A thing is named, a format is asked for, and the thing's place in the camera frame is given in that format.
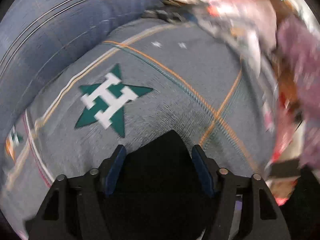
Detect grey star-patterned bed quilt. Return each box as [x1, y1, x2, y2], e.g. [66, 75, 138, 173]
[1, 18, 278, 238]

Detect blue plaid bedding bundle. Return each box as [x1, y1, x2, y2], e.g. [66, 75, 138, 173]
[1, 0, 158, 141]

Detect purple floral cloth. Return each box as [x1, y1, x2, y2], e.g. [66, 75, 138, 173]
[277, 16, 319, 170]

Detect black pants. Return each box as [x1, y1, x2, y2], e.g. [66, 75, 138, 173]
[108, 130, 209, 239]

